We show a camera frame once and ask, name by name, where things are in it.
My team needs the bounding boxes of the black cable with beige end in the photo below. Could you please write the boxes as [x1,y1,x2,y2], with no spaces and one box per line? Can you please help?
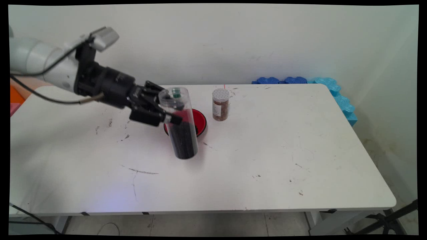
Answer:
[10,76,104,105]

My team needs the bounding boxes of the white-lid brown spice jar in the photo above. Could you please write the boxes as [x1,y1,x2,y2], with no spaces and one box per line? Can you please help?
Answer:
[212,88,230,121]

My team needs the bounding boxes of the tall clear jar black seeds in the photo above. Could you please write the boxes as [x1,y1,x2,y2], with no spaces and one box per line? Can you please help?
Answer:
[158,87,199,160]

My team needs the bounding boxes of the white table leg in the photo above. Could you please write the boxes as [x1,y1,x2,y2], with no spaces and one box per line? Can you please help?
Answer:
[50,216,72,234]

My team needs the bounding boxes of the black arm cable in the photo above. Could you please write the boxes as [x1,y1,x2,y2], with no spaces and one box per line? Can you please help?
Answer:
[10,39,92,77]

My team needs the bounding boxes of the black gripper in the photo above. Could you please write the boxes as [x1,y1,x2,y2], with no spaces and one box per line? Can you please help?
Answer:
[75,63,185,127]

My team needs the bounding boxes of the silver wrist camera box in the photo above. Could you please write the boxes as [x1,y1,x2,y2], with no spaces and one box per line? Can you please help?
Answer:
[89,27,120,52]

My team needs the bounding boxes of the black floor cable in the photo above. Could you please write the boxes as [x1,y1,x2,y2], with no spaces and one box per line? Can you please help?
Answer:
[9,203,62,234]

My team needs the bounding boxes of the orange block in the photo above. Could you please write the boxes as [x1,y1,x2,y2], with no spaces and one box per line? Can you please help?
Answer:
[10,85,26,105]

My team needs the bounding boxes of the red bowl with black seeds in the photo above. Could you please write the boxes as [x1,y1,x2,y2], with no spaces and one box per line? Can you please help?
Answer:
[163,108,207,138]

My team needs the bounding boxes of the black tripod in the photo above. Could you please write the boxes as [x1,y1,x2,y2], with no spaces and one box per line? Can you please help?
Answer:
[344,199,418,235]

